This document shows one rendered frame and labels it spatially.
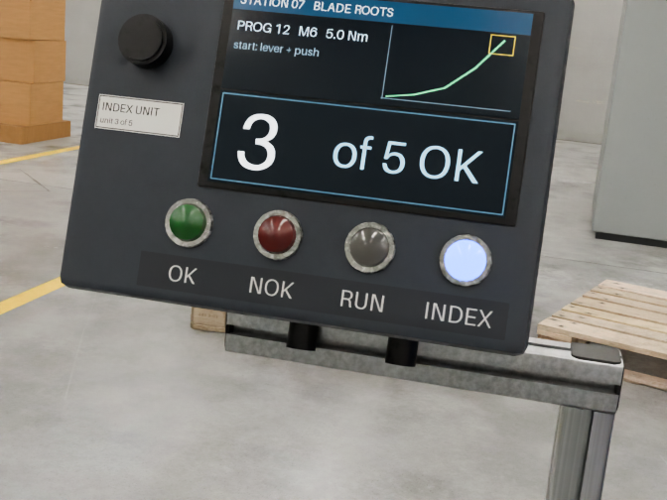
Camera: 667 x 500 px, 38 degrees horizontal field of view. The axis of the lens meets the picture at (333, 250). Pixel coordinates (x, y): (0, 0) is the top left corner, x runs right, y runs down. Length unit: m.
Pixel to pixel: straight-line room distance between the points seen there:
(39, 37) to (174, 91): 8.25
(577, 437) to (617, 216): 6.00
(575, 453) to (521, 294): 0.13
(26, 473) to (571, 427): 2.26
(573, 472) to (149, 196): 0.29
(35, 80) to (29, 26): 0.46
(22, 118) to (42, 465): 6.19
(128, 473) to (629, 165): 4.52
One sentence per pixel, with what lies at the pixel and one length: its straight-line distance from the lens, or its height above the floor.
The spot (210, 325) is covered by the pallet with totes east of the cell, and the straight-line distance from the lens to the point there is 3.86.
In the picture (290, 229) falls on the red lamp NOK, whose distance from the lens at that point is 0.51.
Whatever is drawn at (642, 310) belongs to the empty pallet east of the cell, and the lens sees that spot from 4.43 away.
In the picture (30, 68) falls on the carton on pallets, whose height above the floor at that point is 0.63.
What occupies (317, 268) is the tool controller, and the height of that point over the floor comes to 1.10.
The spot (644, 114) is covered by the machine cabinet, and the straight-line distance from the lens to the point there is 6.50.
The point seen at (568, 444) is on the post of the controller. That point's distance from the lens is 0.59.
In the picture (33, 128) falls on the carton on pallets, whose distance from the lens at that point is 8.76.
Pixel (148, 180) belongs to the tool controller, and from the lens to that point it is 0.54.
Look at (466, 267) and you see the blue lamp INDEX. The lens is 0.49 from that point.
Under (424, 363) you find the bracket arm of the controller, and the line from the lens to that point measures 0.58.
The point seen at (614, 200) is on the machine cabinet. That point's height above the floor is 0.27.
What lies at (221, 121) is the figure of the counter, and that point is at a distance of 0.53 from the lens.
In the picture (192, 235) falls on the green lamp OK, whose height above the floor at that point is 1.11.
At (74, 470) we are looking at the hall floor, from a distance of 2.75.
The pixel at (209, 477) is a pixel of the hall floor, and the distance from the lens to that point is 2.72.
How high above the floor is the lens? 1.23
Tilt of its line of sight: 13 degrees down
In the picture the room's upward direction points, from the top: 5 degrees clockwise
